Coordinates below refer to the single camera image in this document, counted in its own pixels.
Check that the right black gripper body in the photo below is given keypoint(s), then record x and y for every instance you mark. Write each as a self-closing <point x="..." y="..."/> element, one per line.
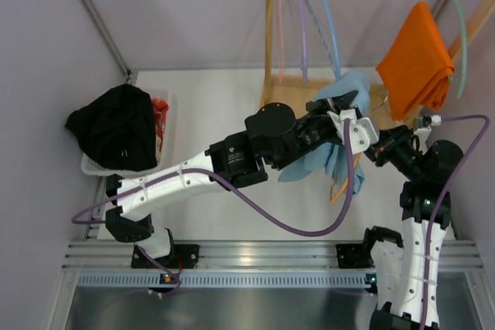
<point x="383" y="148"/>

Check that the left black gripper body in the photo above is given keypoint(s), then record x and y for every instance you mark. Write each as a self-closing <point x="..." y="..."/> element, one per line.
<point x="325" y="112"/>

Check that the light blue trousers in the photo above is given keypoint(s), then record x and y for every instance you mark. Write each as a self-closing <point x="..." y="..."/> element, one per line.
<point x="329" y="157"/>

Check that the orange hanger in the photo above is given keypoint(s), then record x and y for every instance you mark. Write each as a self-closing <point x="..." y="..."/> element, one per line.
<point x="334" y="197"/>

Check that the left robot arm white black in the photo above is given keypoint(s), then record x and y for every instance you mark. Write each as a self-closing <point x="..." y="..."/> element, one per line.
<point x="273" y="136"/>

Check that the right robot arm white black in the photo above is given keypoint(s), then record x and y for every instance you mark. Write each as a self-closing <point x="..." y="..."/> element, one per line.
<point x="407" y="262"/>

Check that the blue hanger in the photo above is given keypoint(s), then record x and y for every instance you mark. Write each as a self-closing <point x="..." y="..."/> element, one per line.
<point x="330" y="44"/>

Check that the purple hanger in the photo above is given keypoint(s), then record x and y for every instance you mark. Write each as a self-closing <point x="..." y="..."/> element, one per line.
<point x="304" y="65"/>

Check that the green hanger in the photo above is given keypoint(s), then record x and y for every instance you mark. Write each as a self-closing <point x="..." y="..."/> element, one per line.
<point x="461" y="81"/>

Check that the pink hanger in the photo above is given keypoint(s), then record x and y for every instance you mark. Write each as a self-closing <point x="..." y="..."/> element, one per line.
<point x="280" y="40"/>

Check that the wooden clothes rack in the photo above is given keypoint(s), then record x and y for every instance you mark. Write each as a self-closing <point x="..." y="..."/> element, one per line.
<point x="292" y="90"/>

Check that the orange garment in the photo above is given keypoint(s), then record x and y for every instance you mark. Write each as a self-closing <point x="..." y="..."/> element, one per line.
<point x="416" y="69"/>

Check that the red white garment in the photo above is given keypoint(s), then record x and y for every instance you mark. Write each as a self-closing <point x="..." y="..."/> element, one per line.
<point x="160" y="110"/>

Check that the black garment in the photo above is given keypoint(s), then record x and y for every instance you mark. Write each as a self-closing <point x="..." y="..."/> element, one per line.
<point x="117" y="130"/>

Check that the white plastic basket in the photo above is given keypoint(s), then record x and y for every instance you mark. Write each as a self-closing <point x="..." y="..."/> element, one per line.
<point x="164" y="157"/>

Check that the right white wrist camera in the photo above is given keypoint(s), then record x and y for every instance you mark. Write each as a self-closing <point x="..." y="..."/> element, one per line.
<point x="423" y="126"/>

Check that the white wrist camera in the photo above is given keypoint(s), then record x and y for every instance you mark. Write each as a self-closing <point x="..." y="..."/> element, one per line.
<point x="423" y="126"/>
<point x="362" y="132"/>

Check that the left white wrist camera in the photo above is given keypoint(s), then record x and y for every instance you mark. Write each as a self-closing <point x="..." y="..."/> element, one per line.
<point x="362" y="132"/>

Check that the grey slotted cable duct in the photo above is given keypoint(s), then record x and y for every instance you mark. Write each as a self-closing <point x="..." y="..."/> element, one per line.
<point x="196" y="279"/>

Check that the aluminium mounting rail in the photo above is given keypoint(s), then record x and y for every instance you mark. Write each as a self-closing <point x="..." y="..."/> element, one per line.
<point x="311" y="256"/>

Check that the grey corner wall profile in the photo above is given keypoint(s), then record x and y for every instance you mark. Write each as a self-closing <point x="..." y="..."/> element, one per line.
<point x="95" y="17"/>

